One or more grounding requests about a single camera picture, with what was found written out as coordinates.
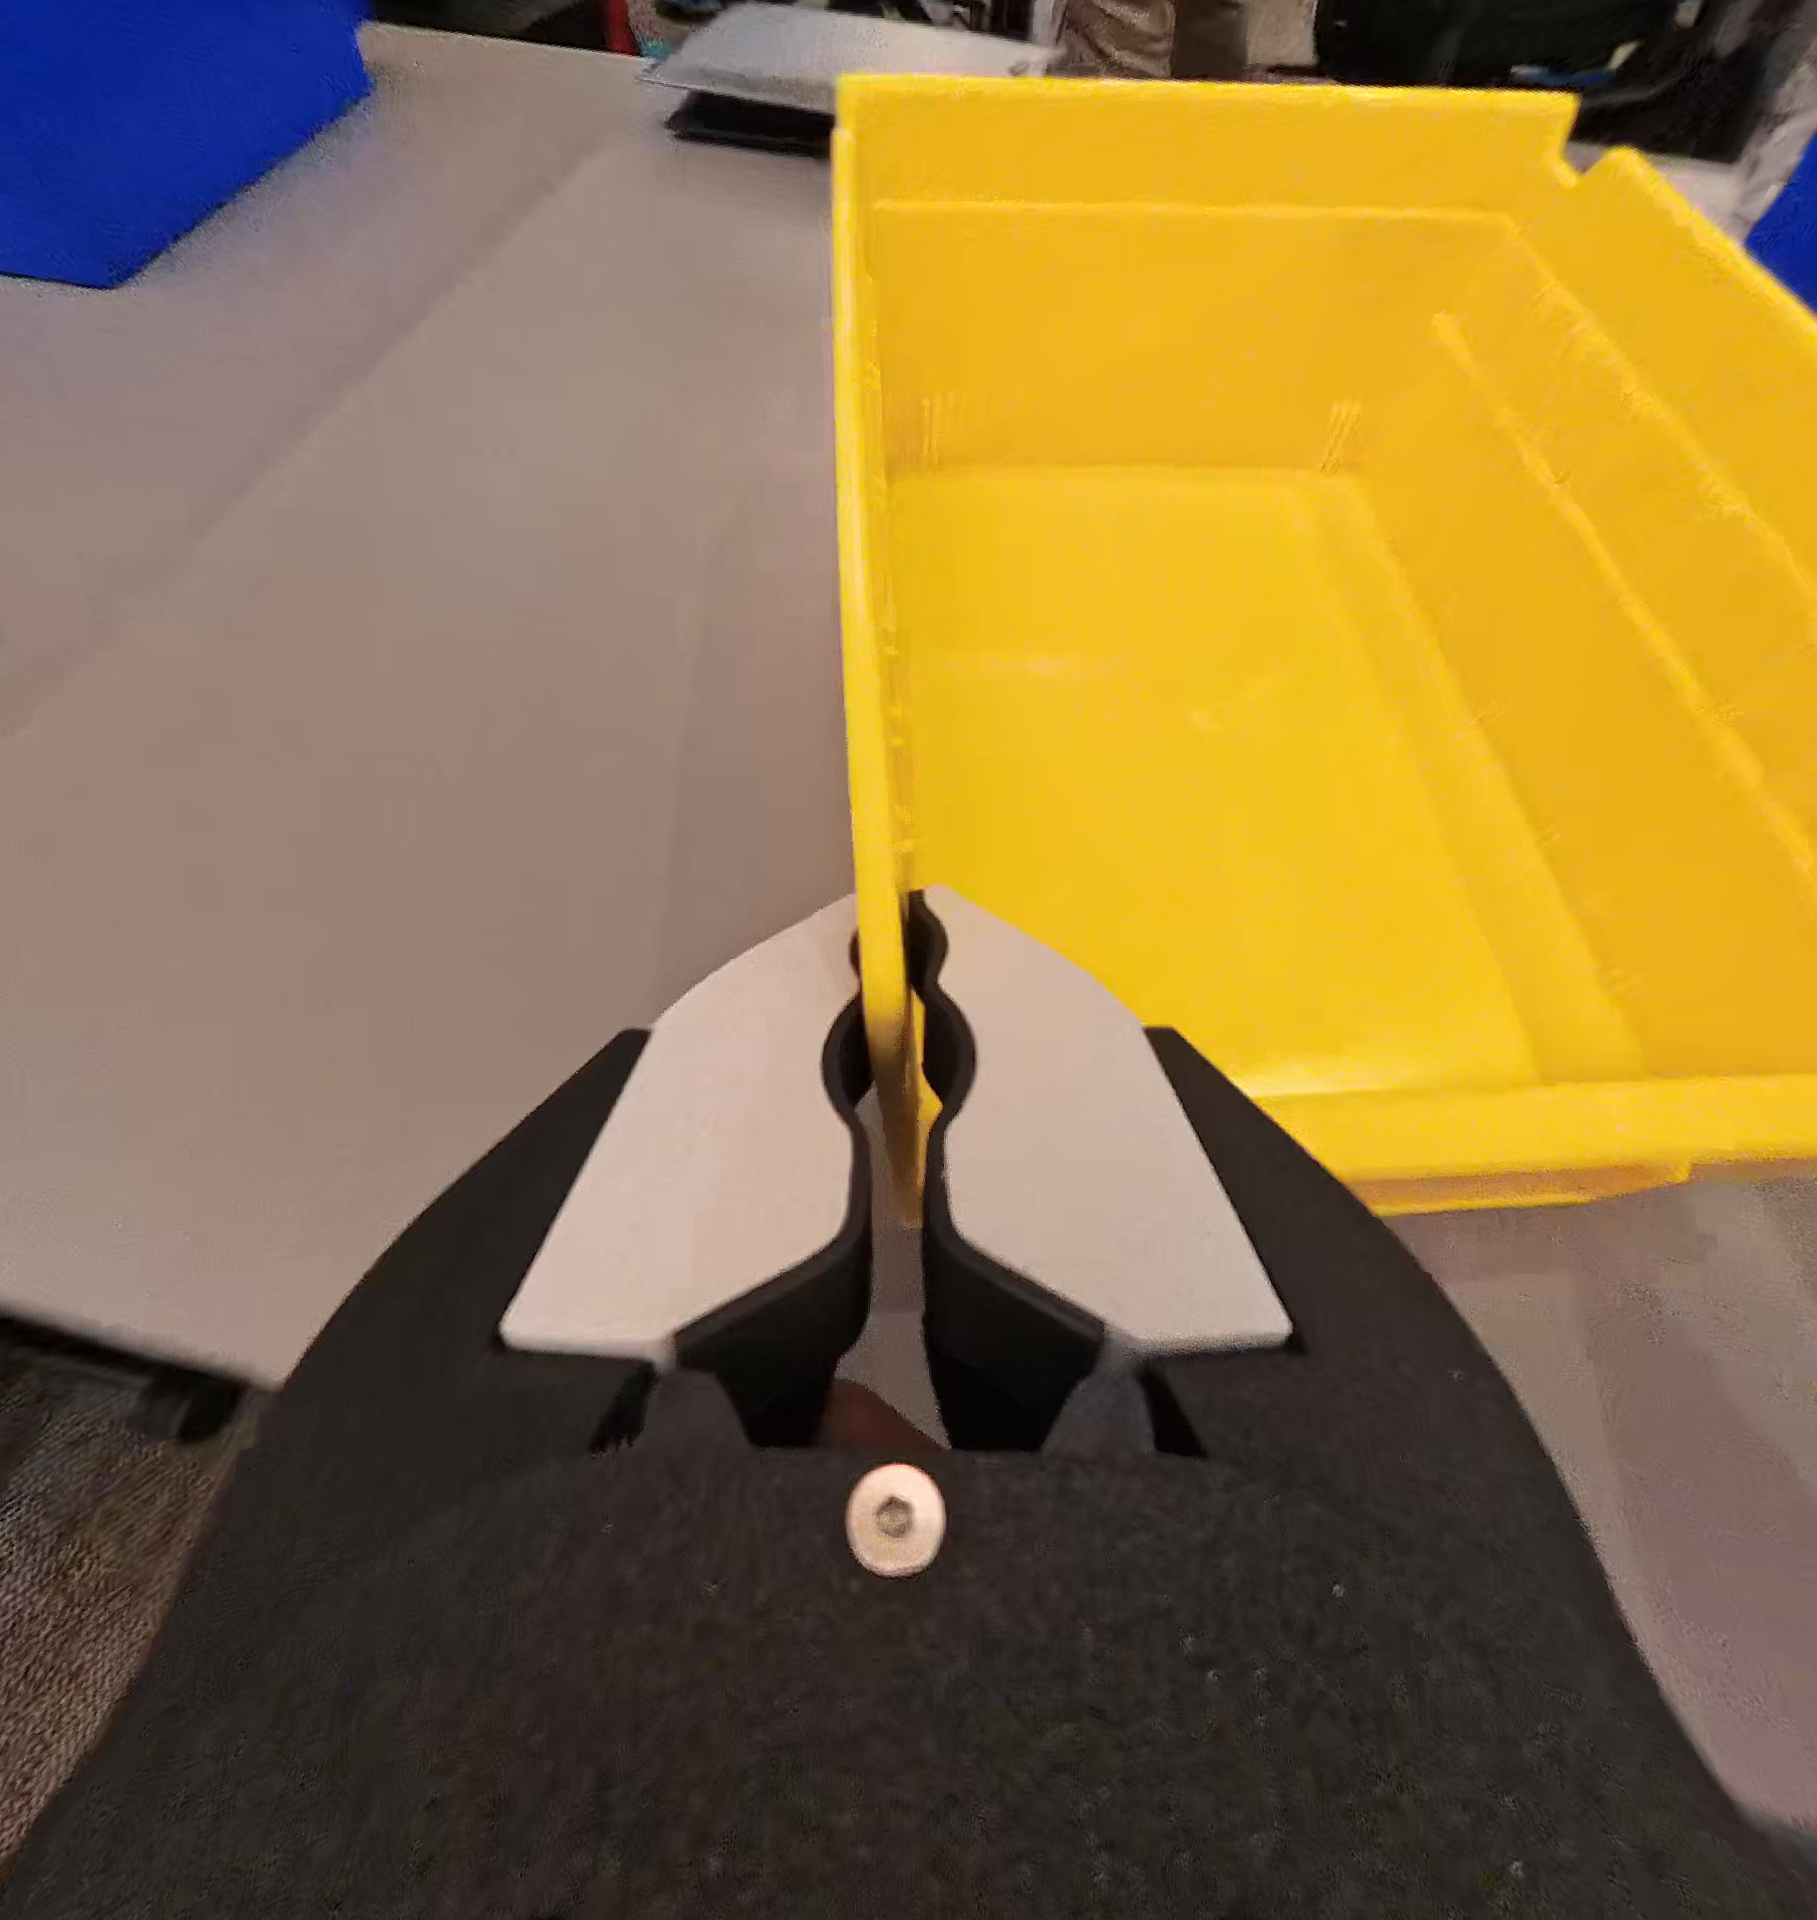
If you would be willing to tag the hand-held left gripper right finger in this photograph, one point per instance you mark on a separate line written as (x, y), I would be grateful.
(1104, 1187)

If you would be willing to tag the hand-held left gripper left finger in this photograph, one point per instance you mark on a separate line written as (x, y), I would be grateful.
(683, 1187)

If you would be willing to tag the yellow plastic box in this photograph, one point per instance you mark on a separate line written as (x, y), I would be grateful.
(1223, 751)

